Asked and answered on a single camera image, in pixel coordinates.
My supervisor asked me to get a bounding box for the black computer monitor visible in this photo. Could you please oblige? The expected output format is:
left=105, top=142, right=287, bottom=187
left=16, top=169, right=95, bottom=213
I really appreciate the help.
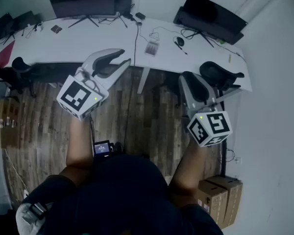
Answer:
left=0, top=12, right=15, bottom=41
left=173, top=0, right=248, bottom=48
left=13, top=10, right=44, bottom=31
left=47, top=0, right=117, bottom=29

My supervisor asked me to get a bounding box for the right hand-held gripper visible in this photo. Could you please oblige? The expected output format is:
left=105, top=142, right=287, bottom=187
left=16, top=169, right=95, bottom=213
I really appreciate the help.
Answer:
left=178, top=71, right=233, bottom=148

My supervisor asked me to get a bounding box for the small black screen device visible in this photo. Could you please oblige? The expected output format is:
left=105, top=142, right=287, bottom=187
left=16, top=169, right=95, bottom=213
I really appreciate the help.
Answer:
left=93, top=140, right=111, bottom=158

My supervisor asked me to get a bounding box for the grey shoulder strap with buckle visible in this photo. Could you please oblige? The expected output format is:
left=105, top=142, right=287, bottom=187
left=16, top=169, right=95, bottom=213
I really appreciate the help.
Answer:
left=15, top=200, right=53, bottom=235

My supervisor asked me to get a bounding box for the black table leg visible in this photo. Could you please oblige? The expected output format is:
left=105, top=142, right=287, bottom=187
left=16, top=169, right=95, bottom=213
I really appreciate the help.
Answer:
left=220, top=92, right=228, bottom=176

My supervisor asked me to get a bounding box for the black coiled monitor cable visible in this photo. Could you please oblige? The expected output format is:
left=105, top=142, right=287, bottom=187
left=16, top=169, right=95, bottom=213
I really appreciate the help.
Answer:
left=180, top=27, right=202, bottom=40

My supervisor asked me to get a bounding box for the thin black looped cable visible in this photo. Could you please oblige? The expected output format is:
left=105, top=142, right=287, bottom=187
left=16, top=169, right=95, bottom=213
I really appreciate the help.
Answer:
left=139, top=26, right=180, bottom=43

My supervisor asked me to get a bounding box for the person's right forearm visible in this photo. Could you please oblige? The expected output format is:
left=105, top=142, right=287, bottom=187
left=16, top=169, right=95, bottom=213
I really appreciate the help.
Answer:
left=168, top=138, right=208, bottom=201

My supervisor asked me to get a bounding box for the dark red folder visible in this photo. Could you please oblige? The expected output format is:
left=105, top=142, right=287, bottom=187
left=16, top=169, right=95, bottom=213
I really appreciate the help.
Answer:
left=0, top=40, right=16, bottom=70

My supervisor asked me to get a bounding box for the person's black shoe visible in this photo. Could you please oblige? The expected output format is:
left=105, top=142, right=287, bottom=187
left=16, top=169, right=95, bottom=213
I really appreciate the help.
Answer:
left=111, top=141, right=124, bottom=155

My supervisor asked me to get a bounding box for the white table leg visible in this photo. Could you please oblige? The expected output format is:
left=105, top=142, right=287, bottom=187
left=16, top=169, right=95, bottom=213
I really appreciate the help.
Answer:
left=137, top=67, right=151, bottom=94

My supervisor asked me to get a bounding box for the black office chair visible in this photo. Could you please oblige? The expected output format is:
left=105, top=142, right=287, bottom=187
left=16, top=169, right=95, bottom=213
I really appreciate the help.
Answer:
left=0, top=56, right=62, bottom=95
left=199, top=61, right=245, bottom=92

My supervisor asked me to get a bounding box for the person's left forearm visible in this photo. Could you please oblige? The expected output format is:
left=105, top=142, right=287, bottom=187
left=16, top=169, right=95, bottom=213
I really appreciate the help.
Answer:
left=59, top=116, right=95, bottom=181

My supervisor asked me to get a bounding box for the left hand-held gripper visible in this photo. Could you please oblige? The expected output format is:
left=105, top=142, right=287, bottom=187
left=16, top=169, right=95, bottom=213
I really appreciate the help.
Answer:
left=56, top=48, right=132, bottom=121

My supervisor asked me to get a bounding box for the black computer case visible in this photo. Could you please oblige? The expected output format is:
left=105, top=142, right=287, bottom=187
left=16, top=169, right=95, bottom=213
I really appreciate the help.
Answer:
left=115, top=0, right=133, bottom=16

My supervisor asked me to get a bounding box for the long black power cable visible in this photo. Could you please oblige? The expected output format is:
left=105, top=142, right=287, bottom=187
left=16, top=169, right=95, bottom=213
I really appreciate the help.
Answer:
left=123, top=21, right=141, bottom=141

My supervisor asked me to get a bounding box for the person's dark blue shirt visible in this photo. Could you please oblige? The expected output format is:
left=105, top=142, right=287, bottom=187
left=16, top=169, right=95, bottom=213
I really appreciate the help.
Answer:
left=23, top=154, right=224, bottom=235

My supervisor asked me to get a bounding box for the grey calculator with dark keys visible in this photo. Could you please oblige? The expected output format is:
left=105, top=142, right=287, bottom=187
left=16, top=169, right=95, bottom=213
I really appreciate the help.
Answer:
left=144, top=40, right=160, bottom=57

